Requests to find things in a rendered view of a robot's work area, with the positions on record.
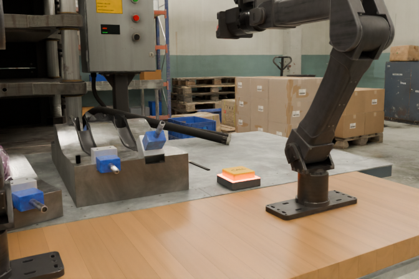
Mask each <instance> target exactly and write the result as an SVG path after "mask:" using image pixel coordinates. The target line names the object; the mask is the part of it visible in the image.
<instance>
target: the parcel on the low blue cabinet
mask: <svg viewBox="0 0 419 279"><path fill-rule="evenodd" d="M398 61H419V46H416V45H399V46H394V47H391V48H390V62H398Z"/></svg>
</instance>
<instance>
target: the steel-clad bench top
mask: <svg viewBox="0 0 419 279"><path fill-rule="evenodd" d="M287 139H288V138H285V137H282V136H278V135H273V134H270V133H265V132H262V131H252V132H245V133H234V134H231V141H230V142H229V145H226V144H221V143H217V142H214V141H209V140H206V139H201V138H185V139H173V140H166V142H165V144H166V145H168V146H172V147H176V148H179V149H181V150H183V151H185V152H187V153H188V160H190V161H192V162H194V163H197V164H199V165H202V166H204V167H206V168H208V169H210V171H207V170H205V169H202V168H200V167H198V166H195V165H194V164H191V163H188V169H189V189H188V190H184V191H176V192H169V193H165V194H158V195H153V196H146V197H139V198H134V199H127V200H123V201H116V202H109V203H104V204H97V205H92V206H85V207H78V208H76V206H75V204H74V202H73V200H72V198H71V196H70V194H69V192H68V190H67V188H66V186H65V184H64V182H63V180H62V178H61V176H60V174H59V172H58V170H57V168H56V166H55V164H54V163H53V161H52V152H50V153H39V154H27V155H24V156H25V157H26V159H27V160H28V162H29V164H30V165H31V167H32V169H33V170H34V172H35V173H36V175H37V176H38V177H39V179H41V180H43V181H45V182H47V183H49V184H51V185H53V186H55V187H57V188H59V189H61V190H62V205H63V215H64V216H62V217H58V218H55V219H51V220H47V221H44V222H40V223H37V224H33V225H29V226H26V227H22V228H19V229H15V230H11V231H8V232H7V233H8V234H10V233H13V232H20V231H24V230H31V229H37V228H41V227H48V226H52V225H59V224H65V223H69V222H76V221H80V220H87V219H93V218H97V217H103V216H108V215H114V214H121V213H125V212H131V211H136V210H142V209H149V208H153V207H160V206H166V205H170V204H177V203H181V202H187V201H194V200H198V199H204V198H209V197H215V196H222V195H226V194H232V193H237V192H243V191H250V190H254V189H260V188H264V187H271V186H278V185H281V184H288V183H292V182H297V172H295V171H292V169H291V164H288V162H287V159H286V155H285V152H284V148H285V146H286V141H287ZM330 155H331V157H332V160H333V162H334V165H335V168H334V169H331V170H327V171H328V172H329V176H333V175H337V174H344V173H351V172H354V171H364V170H368V169H375V168H381V167H385V166H391V165H393V164H391V163H386V162H383V161H379V160H376V159H371V158H366V157H363V156H359V155H356V154H351V153H346V152H343V151H338V150H335V149H332V150H331V152H330ZM238 166H244V167H245V168H248V169H251V170H253V171H255V176H257V177H260V178H261V185H260V186H256V187H250V188H245V189H239V190H235V191H232V190H230V189H228V188H227V187H225V186H223V185H221V184H220V183H218V182H217V174H222V173H223V172H222V169H224V168H233V167H238Z"/></svg>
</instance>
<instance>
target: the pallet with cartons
mask: <svg viewBox="0 0 419 279"><path fill-rule="evenodd" d="M384 98H385V89H382V88H357V87H356V88H355V90H354V92H353V94H352V96H351V98H350V100H349V102H348V104H347V106H346V108H345V110H344V112H343V114H342V116H341V117H340V120H339V122H338V125H337V127H336V130H335V136H334V139H333V141H336V143H335V144H334V146H333V147H335V148H340V149H347V148H348V147H349V144H353V145H357V146H365V145H368V144H367V141H371V142H375V143H383V133H382V132H383V128H384ZM369 138H370V139H369ZM351 140H352V141H351Z"/></svg>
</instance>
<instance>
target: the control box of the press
mask: <svg viewBox="0 0 419 279"><path fill-rule="evenodd" d="M78 8H79V14H80V15H81V16H82V17H83V28H82V29H81V30H80V50H81V61H82V72H83V73H90V77H92V93H93V95H94V97H95V99H96V100H97V101H98V103H99V104H100V105H101V106H104V107H107V106H106V105H105V103H104V102H103V101H102V100H101V99H100V98H99V96H98V95H97V91H96V86H95V82H96V77H97V73H99V74H101V75H103V76H104V77H105V79H106V80H107V81H108V83H109V84H110V85H111V87H112V95H113V109H116V110H121V111H126V112H129V103H128V86H129V85H130V82H131V81H132V79H133V78H134V76H135V75H138V74H139V73H141V72H156V63H155V25H154V5H153V0H78Z"/></svg>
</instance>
